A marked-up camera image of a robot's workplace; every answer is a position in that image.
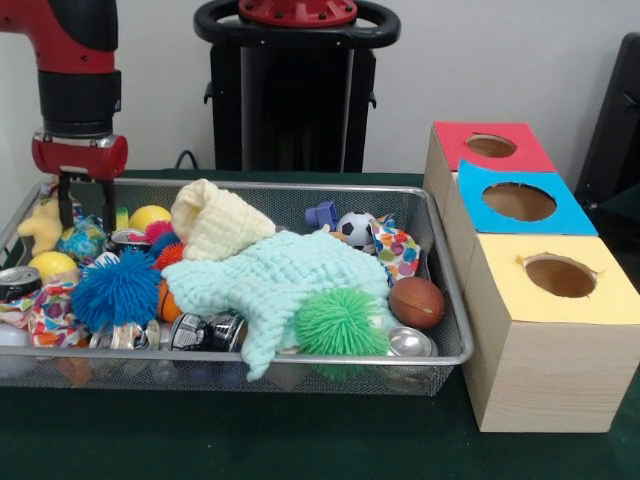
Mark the blue spiky rubber ball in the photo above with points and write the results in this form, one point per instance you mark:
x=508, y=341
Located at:
x=115, y=292

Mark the shallow clear mesh bin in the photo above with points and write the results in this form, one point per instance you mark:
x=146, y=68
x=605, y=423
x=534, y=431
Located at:
x=150, y=372

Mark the globe print ball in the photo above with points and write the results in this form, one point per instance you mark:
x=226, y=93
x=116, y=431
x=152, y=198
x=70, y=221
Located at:
x=81, y=242

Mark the black upright panel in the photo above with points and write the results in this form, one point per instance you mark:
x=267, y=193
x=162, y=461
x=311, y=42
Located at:
x=617, y=125

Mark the plain silver can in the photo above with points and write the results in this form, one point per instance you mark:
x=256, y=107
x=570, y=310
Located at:
x=410, y=344

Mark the yellow smiley face ball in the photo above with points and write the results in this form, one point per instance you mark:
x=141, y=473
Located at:
x=52, y=267

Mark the colourful dotted cloth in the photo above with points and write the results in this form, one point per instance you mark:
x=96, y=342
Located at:
x=402, y=255

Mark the mint green knit cloth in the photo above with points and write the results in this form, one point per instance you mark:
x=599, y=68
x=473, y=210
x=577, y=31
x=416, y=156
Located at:
x=270, y=280

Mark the cream knit cloth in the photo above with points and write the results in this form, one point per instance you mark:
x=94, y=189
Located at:
x=220, y=225

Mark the wooden box with three holes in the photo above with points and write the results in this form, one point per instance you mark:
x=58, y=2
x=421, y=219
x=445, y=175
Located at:
x=540, y=380

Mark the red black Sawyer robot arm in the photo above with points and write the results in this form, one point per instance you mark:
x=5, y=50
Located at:
x=75, y=100

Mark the black printed can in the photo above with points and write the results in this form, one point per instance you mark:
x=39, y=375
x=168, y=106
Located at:
x=205, y=332

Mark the dark green tablecloth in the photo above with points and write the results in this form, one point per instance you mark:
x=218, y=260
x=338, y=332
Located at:
x=622, y=235
x=250, y=440

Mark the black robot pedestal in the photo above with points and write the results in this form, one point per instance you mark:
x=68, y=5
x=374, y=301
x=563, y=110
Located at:
x=300, y=110

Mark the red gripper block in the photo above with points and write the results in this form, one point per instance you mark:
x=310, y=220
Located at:
x=75, y=157

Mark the small black white soccer ball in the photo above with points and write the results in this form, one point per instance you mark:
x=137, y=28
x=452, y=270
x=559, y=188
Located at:
x=356, y=230

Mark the green spiky rubber ball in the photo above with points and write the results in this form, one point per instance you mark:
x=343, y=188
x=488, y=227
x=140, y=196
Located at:
x=340, y=322

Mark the small brown football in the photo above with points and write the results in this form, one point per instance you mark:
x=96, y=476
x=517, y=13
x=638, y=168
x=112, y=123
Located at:
x=417, y=302

